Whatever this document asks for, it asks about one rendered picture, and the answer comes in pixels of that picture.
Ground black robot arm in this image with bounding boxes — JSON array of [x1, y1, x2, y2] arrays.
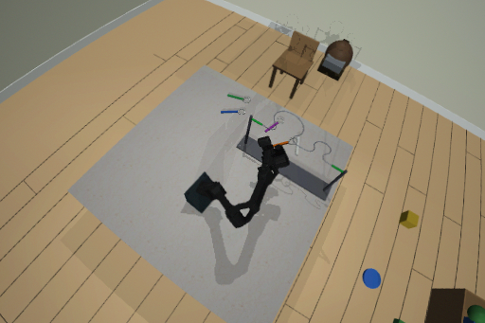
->
[[196, 144, 290, 228]]

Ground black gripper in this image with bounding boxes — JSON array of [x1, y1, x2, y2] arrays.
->
[[258, 136, 275, 160]]

